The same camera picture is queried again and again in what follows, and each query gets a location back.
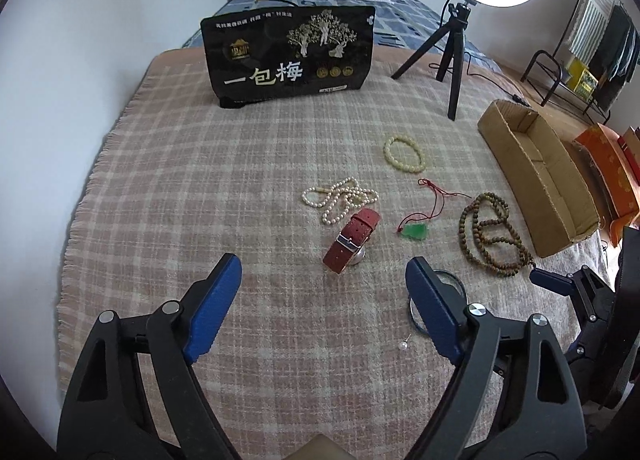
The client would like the black tripod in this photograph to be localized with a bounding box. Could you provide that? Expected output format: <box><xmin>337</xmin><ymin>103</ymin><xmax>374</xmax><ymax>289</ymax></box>
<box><xmin>392</xmin><ymin>2</ymin><xmax>471</xmax><ymax>121</ymax></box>

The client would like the pearl stud earring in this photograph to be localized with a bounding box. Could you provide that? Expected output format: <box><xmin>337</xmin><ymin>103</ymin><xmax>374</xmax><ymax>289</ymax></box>
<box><xmin>398</xmin><ymin>335</ymin><xmax>412</xmax><ymax>352</ymax></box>

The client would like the black snack bag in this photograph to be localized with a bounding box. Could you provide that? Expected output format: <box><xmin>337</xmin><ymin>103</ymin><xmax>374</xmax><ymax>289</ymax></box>
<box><xmin>201</xmin><ymin>5</ymin><xmax>375</xmax><ymax>108</ymax></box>

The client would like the brown wooden bead necklace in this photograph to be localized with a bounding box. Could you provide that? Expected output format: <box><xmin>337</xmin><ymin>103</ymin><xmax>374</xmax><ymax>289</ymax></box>
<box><xmin>458</xmin><ymin>191</ymin><xmax>537</xmax><ymax>278</ymax></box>

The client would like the pink plaid blanket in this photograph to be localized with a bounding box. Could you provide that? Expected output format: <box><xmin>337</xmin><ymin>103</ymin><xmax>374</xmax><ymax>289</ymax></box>
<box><xmin>58</xmin><ymin>48</ymin><xmax>579</xmax><ymax>459</ymax></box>

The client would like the red strap watch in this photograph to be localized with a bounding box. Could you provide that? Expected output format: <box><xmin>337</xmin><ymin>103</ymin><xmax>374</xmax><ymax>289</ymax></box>
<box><xmin>322</xmin><ymin>208</ymin><xmax>381</xmax><ymax>274</ymax></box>

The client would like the green jade pendant red cord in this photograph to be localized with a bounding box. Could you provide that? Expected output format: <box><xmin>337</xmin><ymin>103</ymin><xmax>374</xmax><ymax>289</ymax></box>
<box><xmin>396</xmin><ymin>177</ymin><xmax>474</xmax><ymax>244</ymax></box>

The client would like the black clothes rack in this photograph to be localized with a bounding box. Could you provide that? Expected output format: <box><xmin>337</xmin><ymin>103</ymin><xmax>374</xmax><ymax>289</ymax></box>
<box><xmin>521</xmin><ymin>0</ymin><xmax>639</xmax><ymax>124</ymax></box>

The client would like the orange gift box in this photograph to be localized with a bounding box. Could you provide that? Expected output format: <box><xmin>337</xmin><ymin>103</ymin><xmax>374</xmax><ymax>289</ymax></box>
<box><xmin>565</xmin><ymin>123</ymin><xmax>639</xmax><ymax>247</ymax></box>

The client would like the yellow bead bracelet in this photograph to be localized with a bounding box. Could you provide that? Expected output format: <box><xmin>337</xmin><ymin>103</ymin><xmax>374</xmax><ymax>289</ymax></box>
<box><xmin>383</xmin><ymin>134</ymin><xmax>426</xmax><ymax>174</ymax></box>

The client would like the cardboard box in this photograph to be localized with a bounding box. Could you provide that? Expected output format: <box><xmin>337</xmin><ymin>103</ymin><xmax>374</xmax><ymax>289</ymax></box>
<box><xmin>477</xmin><ymin>100</ymin><xmax>600</xmax><ymax>258</ymax></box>

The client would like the round magnifier lens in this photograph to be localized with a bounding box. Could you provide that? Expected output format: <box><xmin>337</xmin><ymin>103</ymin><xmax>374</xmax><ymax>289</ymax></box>
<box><xmin>408</xmin><ymin>269</ymin><xmax>468</xmax><ymax>338</ymax></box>

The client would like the white pearl necklace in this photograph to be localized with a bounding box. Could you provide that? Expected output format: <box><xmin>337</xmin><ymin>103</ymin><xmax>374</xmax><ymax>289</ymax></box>
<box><xmin>300</xmin><ymin>176</ymin><xmax>381</xmax><ymax>227</ymax></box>

